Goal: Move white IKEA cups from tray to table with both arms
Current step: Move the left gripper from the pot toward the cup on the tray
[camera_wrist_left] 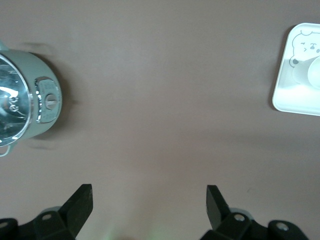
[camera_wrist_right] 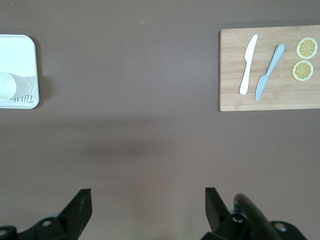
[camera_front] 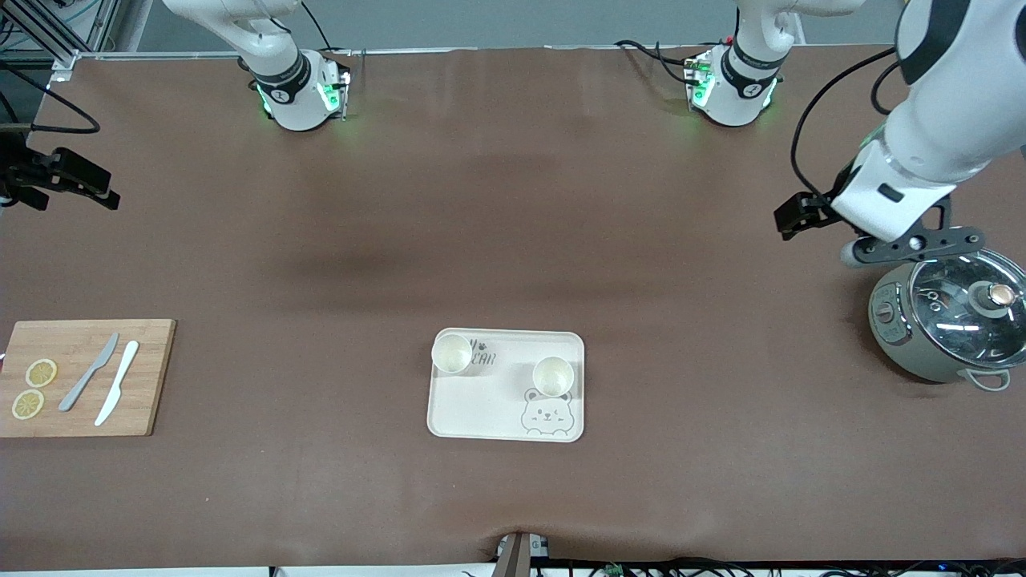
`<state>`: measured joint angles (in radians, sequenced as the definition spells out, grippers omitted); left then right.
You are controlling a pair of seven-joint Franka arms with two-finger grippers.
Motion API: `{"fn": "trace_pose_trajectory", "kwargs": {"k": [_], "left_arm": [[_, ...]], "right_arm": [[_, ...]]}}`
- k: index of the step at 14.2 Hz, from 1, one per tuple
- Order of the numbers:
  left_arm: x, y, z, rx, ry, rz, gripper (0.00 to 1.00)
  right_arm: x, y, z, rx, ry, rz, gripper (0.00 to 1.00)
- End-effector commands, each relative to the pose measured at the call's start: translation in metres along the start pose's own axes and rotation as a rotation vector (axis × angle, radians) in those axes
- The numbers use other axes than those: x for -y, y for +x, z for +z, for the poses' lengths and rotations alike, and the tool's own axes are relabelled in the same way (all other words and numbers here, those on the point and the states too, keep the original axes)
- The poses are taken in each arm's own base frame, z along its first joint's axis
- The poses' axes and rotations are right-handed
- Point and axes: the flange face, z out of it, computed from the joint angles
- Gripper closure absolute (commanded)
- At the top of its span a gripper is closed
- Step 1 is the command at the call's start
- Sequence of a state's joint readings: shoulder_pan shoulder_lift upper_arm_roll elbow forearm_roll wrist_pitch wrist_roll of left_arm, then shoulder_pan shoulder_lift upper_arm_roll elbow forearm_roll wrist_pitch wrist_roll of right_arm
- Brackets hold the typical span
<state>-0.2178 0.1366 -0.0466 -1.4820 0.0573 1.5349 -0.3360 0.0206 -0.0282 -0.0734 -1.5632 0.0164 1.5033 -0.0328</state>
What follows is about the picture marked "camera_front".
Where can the white IKEA cup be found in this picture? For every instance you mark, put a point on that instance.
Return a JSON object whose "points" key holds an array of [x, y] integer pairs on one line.
{"points": [[553, 376], [452, 353]]}

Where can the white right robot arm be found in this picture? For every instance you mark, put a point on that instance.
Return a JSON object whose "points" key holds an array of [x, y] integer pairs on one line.
{"points": [[280, 72]]}

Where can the white plastic knife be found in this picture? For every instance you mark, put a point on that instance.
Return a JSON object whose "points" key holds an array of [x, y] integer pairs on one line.
{"points": [[118, 383]]}

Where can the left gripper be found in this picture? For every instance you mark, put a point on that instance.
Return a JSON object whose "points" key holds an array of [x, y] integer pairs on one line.
{"points": [[811, 208]]}

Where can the bamboo cutting board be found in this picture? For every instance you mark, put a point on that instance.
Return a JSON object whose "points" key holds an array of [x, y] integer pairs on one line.
{"points": [[152, 377]]}

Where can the cream tray with bear print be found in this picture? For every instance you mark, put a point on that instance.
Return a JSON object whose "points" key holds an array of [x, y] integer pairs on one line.
{"points": [[497, 409]]}

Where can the metal camera post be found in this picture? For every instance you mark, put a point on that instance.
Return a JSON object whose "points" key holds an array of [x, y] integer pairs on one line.
{"points": [[517, 554]]}

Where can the grey plastic knife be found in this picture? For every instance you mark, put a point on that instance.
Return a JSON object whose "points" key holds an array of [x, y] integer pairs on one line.
{"points": [[88, 373]]}

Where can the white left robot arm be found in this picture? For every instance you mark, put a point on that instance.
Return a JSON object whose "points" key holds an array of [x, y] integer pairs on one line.
{"points": [[954, 120]]}

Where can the aluminium frame profile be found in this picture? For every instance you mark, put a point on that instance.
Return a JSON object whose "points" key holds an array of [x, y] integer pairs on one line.
{"points": [[56, 28]]}

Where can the grey-green electric cooking pot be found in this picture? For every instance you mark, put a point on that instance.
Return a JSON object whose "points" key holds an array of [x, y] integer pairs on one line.
{"points": [[898, 336]]}

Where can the glass pot lid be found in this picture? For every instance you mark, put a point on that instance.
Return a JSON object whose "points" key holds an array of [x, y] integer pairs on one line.
{"points": [[954, 312]]}

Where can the lemon slice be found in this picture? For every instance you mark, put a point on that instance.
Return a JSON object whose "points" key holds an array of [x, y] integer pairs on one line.
{"points": [[41, 373], [28, 405]]}

